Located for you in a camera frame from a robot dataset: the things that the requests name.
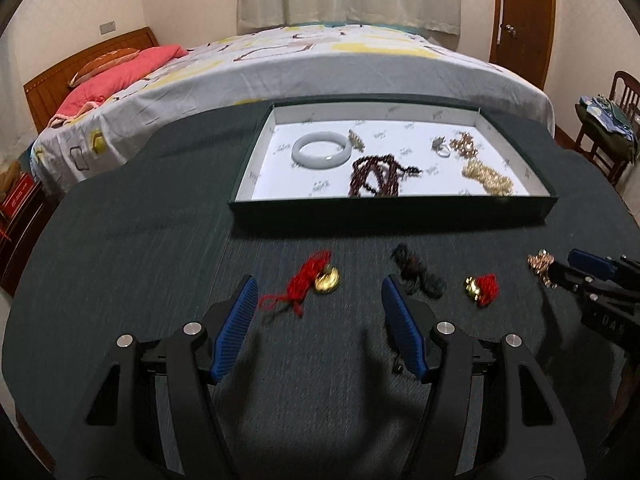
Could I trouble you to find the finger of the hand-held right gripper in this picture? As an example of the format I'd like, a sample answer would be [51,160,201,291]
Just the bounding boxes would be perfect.
[547,265,640,303]
[567,249,640,281]

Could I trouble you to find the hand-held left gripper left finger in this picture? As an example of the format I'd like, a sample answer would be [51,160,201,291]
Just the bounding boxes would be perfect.
[55,274,259,480]

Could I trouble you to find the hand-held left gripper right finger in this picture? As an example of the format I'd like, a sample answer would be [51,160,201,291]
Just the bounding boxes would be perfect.
[381,275,586,480]

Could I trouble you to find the rose gold chain bracelet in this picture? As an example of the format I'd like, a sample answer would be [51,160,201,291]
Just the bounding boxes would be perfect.
[527,252,560,290]

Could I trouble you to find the dark braided cord bracelet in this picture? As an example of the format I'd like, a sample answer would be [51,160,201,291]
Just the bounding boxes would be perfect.
[391,242,448,301]

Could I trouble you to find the small red tassel gold charm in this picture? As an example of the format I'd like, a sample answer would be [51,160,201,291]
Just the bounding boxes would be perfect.
[464,273,501,307]

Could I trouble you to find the red cord with gold charm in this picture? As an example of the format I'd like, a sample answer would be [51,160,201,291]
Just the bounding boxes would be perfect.
[257,250,342,317]

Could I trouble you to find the dark green jewelry tray box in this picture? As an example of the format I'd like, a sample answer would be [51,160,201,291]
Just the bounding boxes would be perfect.
[227,102,558,233]

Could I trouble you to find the dark red bead necklace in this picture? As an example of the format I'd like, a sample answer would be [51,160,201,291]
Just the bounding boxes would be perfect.
[346,154,423,198]

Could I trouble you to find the white jade bangle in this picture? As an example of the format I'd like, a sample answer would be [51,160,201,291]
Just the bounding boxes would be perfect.
[291,131,351,170]

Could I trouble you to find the wooden chair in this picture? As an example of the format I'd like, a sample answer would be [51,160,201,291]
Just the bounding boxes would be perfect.
[575,71,640,188]

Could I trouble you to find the pile of clothes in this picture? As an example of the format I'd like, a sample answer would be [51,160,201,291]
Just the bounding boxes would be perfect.
[575,94,640,163]

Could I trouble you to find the dark wooden nightstand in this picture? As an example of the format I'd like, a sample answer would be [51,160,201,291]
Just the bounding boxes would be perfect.
[0,180,56,298]

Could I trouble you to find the brown wooden door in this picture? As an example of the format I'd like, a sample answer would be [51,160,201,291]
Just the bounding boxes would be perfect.
[490,0,557,91]

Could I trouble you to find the red gift box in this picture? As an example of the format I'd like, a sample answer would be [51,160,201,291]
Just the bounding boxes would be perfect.
[0,172,33,216]

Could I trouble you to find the bed with patterned sheet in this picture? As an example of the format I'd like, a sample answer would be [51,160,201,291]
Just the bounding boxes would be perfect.
[30,20,556,196]

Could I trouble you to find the brown teddy bear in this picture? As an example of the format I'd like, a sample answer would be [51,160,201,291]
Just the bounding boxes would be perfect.
[0,160,23,191]

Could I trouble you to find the pink pillow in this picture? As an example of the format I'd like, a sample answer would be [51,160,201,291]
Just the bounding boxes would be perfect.
[47,44,188,126]

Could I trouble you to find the brown cushion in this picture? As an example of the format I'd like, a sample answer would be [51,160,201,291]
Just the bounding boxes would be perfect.
[67,47,141,87]

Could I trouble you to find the wooden headboard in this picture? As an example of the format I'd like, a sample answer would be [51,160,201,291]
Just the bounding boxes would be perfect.
[24,26,161,133]

